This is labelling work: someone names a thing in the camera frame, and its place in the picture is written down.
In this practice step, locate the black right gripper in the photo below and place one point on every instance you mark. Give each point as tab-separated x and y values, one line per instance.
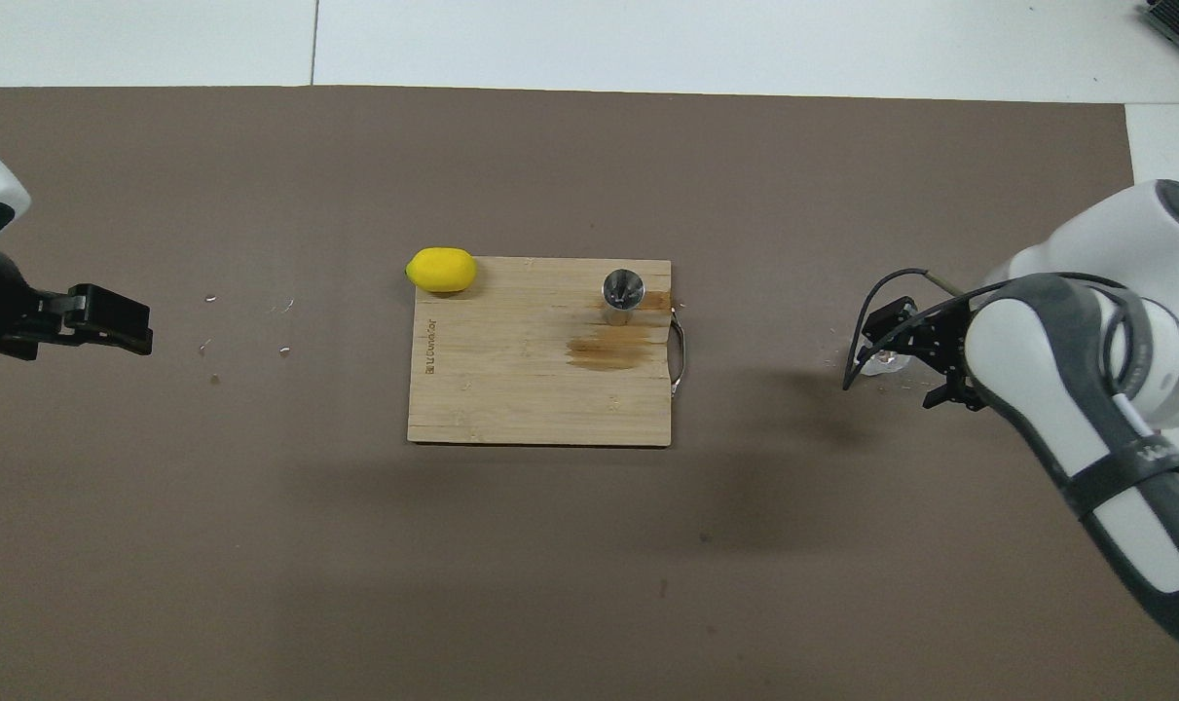
939	346

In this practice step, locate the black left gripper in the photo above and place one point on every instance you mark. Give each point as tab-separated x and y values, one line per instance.
5	312

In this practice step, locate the clear plastic cup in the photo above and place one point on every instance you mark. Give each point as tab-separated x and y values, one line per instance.
881	365

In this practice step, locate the steel jigger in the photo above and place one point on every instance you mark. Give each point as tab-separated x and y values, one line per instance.
623	289

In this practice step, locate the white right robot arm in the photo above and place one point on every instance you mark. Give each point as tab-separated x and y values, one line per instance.
1086	243

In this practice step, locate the yellow lemon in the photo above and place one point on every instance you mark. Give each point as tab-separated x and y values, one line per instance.
441	271

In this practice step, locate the brown table mat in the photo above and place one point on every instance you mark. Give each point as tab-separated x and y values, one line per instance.
589	584

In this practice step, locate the wooden cutting board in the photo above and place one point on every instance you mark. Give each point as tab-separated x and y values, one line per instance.
511	370

